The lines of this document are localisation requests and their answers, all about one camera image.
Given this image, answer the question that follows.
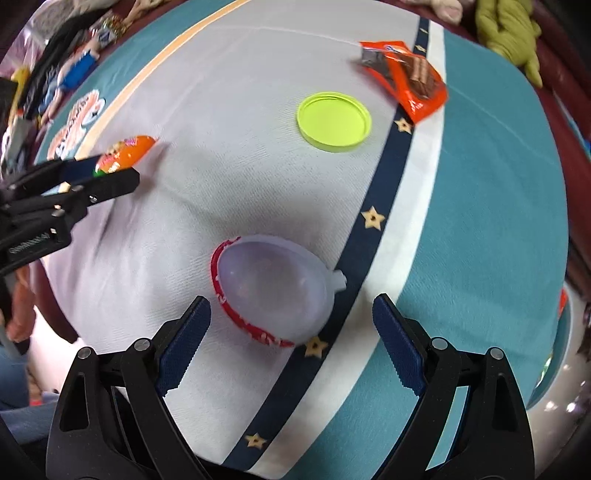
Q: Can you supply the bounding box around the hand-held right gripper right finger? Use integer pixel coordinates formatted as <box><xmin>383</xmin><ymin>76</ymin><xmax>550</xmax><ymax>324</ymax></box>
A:
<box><xmin>369</xmin><ymin>293</ymin><xmax>536</xmax><ymax>480</ymax></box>

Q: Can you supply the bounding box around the orange candy packet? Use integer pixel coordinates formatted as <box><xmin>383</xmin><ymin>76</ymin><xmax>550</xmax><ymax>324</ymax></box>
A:
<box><xmin>93</xmin><ymin>135</ymin><xmax>160</xmax><ymax>178</ymax></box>

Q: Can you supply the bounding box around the orange snack wrapper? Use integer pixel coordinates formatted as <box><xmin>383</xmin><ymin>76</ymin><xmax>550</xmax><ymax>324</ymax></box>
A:
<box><xmin>359</xmin><ymin>41</ymin><xmax>448</xmax><ymax>124</ymax></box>

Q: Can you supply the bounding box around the pile of assorted clutter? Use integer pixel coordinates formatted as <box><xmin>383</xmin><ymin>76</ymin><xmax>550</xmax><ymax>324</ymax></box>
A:
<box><xmin>0</xmin><ymin>0</ymin><xmax>132</xmax><ymax>169</ymax></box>

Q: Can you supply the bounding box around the teal and white printed tablecloth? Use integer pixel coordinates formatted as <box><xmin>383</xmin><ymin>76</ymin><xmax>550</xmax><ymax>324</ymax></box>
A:
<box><xmin>30</xmin><ymin>0</ymin><xmax>568</xmax><ymax>480</ymax></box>

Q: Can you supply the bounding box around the yellow-green plastic lid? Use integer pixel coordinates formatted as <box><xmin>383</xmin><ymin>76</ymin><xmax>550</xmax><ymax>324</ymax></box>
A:
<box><xmin>296</xmin><ymin>91</ymin><xmax>372</xmax><ymax>152</ymax></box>

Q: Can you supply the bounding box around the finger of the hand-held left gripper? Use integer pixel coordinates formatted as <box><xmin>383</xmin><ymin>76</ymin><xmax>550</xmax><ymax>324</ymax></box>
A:
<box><xmin>9</xmin><ymin>157</ymin><xmax>100</xmax><ymax>195</ymax></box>
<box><xmin>41</xmin><ymin>167</ymin><xmax>140</xmax><ymax>217</ymax></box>

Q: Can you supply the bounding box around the clear plastic cup red rim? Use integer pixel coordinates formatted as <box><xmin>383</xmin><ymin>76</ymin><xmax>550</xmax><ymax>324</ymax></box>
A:
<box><xmin>211</xmin><ymin>234</ymin><xmax>348</xmax><ymax>348</ymax></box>

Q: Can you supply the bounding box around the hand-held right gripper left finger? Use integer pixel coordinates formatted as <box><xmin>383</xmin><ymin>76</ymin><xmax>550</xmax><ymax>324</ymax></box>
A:
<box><xmin>45</xmin><ymin>295</ymin><xmax>213</xmax><ymax>480</ymax></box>

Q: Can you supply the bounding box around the person's left hand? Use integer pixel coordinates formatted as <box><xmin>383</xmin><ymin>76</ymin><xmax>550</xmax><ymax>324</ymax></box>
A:
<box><xmin>6</xmin><ymin>268</ymin><xmax>38</xmax><ymax>344</ymax></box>

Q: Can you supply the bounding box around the green dinosaur plush toy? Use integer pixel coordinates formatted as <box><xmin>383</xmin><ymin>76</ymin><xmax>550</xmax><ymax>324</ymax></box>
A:
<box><xmin>475</xmin><ymin>0</ymin><xmax>543</xmax><ymax>88</ymax></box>

